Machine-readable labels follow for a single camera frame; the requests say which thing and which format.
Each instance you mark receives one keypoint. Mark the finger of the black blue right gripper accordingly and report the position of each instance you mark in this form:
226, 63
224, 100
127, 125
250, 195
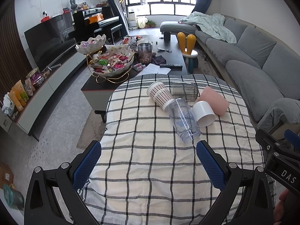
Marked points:
255, 206

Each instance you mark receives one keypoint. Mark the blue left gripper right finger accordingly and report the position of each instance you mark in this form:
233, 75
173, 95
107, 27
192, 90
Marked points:
292, 138

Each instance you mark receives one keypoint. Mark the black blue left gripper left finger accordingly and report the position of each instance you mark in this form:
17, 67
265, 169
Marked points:
41, 205

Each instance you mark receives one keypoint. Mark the pink cup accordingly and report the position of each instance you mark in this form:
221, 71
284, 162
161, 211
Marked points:
216, 101

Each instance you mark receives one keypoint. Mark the white cup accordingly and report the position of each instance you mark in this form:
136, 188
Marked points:
204, 114

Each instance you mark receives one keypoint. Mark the clear plastic cup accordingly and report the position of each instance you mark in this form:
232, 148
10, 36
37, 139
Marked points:
183, 120

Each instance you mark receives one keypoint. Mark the grey translucent cup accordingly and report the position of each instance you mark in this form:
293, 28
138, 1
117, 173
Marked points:
184, 90

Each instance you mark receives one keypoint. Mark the brown patterned paper cup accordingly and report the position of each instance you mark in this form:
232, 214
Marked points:
159, 93

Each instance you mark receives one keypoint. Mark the person's hand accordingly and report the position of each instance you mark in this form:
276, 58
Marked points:
279, 209

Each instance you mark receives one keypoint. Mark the teal plastic bag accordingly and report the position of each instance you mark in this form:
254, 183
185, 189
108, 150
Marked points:
13, 197

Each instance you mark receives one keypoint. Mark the cardboard box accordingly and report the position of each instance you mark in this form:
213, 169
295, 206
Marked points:
6, 175

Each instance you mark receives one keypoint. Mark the grey sectional sofa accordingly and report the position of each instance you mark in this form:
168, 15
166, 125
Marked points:
263, 69

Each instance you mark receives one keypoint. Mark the white tv cabinet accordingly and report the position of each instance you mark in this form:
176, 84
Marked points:
59, 74

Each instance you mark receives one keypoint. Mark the grey rug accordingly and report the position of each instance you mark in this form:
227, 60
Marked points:
93, 129

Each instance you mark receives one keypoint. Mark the checkered white tablecloth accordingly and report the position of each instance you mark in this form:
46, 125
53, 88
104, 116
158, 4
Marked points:
146, 174

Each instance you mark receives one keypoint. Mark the orange snack bags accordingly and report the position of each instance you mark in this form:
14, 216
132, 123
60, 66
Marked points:
18, 96

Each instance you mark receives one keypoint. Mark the light green blanket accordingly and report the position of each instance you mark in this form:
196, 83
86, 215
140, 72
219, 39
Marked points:
212, 25

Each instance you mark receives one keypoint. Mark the yellow rabbit ear stool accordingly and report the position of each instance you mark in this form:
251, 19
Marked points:
187, 45

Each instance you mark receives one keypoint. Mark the black coffee table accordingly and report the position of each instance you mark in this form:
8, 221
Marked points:
98, 90

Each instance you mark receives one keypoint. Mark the black remote control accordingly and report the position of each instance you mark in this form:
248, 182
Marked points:
171, 66

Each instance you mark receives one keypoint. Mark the dark cloth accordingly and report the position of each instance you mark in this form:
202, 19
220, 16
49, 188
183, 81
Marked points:
157, 60

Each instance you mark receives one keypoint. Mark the white papers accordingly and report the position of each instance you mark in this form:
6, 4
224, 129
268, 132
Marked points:
154, 69

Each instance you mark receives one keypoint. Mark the dark mug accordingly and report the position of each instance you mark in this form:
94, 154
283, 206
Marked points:
166, 36

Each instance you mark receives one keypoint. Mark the lower white snack bowl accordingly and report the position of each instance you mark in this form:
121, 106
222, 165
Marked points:
116, 60

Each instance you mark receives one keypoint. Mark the white snack bowl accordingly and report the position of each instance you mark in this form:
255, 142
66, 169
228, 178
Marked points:
91, 45
116, 60

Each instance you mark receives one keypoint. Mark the black television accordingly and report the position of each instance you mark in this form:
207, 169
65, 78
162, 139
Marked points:
50, 39

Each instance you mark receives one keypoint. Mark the clear snack jar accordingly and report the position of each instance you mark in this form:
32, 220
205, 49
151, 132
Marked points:
145, 53

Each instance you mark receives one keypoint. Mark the upper white snack bowl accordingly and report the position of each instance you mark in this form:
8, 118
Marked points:
91, 45

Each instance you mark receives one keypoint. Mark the potted plant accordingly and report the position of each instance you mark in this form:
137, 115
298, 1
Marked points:
150, 24

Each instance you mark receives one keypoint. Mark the piano bench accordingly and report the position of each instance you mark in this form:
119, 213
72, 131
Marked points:
111, 32

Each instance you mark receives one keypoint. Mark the black piano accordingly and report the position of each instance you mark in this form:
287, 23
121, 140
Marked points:
86, 21

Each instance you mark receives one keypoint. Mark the grey rabbit figure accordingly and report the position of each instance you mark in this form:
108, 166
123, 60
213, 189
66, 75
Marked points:
73, 5

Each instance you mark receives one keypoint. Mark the blue curtain left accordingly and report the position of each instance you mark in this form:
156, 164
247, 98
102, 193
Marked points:
118, 11

